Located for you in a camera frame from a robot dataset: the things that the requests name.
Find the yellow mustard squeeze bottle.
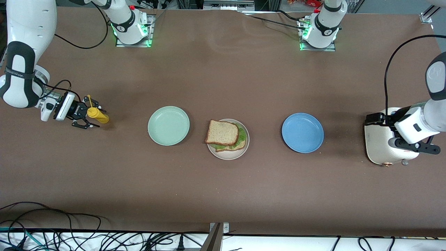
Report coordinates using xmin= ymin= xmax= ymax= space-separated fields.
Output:
xmin=87 ymin=95 xmax=110 ymax=124

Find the brown bread slice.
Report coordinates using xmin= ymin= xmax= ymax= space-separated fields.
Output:
xmin=215 ymin=141 xmax=246 ymax=152
xmin=205 ymin=120 xmax=239 ymax=146

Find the green lettuce leaf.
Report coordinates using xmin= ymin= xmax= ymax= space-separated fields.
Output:
xmin=213 ymin=123 xmax=247 ymax=152

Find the blue plate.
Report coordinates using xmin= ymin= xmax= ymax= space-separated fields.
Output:
xmin=282 ymin=113 xmax=324 ymax=153

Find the mint green plate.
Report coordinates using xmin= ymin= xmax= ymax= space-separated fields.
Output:
xmin=148 ymin=106 xmax=190 ymax=146

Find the beige plate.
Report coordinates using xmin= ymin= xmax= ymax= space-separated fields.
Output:
xmin=207 ymin=119 xmax=250 ymax=160

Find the cream white toaster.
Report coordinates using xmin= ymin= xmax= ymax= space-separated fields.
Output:
xmin=364 ymin=108 xmax=420 ymax=167

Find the red snack packet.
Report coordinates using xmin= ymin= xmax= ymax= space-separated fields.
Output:
xmin=287 ymin=0 xmax=323 ymax=8

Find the brown table cover sheet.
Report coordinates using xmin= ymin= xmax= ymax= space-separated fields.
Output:
xmin=0 ymin=6 xmax=446 ymax=237

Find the grey device box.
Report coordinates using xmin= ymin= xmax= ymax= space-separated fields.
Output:
xmin=203 ymin=0 xmax=255 ymax=11

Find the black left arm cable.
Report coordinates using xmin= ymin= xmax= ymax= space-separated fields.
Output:
xmin=384 ymin=34 xmax=446 ymax=133

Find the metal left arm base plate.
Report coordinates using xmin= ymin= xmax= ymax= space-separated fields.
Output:
xmin=298 ymin=17 xmax=337 ymax=52

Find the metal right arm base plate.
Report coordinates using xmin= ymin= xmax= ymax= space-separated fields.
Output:
xmin=116 ymin=14 xmax=154 ymax=48

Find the black looped floor cable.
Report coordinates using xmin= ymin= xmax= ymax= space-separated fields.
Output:
xmin=0 ymin=201 xmax=101 ymax=241

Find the aluminium frame rail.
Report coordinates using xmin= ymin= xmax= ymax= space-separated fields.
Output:
xmin=420 ymin=0 xmax=446 ymax=24

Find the teal floor cable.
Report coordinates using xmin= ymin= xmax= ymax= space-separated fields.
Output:
xmin=0 ymin=227 xmax=46 ymax=251

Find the black base power cable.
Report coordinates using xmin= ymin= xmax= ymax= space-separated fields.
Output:
xmin=240 ymin=12 xmax=304 ymax=30
xmin=275 ymin=10 xmax=302 ymax=21

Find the grey metal table bracket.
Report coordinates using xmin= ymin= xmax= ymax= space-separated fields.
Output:
xmin=200 ymin=222 xmax=230 ymax=251

